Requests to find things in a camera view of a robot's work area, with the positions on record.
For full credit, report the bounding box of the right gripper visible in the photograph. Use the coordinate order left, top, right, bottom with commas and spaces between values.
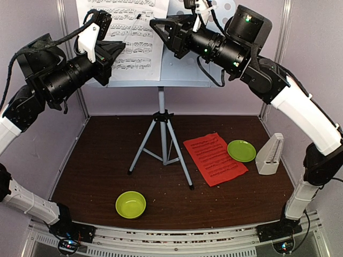
149, 12, 248, 73

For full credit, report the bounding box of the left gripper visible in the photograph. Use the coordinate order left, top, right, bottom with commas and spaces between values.
40, 39, 125, 103

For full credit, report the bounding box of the white sheet music page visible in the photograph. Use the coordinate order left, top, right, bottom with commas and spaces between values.
76, 0, 169, 81

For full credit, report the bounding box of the light blue music stand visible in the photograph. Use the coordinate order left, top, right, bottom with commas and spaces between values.
85, 0, 236, 191

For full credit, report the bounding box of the red paper sheet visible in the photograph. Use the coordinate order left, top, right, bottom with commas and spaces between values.
183, 133, 248, 187

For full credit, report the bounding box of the white metronome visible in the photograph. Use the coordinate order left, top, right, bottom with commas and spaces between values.
255, 133, 284, 176

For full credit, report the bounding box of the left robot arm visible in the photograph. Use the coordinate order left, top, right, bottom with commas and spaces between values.
1, 9, 125, 151

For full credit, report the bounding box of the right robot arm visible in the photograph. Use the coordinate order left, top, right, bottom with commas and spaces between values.
150, 1, 342, 237

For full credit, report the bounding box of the green plate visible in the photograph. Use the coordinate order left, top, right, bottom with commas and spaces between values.
227, 140, 257, 162

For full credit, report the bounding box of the green bowl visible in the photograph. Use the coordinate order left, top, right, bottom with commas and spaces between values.
115, 191, 146, 220

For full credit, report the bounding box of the left aluminium frame post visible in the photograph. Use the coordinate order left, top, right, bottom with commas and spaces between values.
55, 0, 90, 119

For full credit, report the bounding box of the aluminium frame post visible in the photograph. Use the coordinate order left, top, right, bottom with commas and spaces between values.
258, 0, 292, 118
55, 0, 90, 119

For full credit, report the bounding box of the right aluminium frame post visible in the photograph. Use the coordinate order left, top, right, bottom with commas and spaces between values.
258, 0, 292, 118

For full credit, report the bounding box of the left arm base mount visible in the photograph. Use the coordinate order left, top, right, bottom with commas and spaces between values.
45, 203, 96, 256

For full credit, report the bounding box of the front aluminium rail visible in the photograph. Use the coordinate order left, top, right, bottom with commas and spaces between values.
26, 210, 322, 257

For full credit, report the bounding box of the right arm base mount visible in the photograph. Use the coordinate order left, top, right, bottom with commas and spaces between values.
256, 215, 302, 255

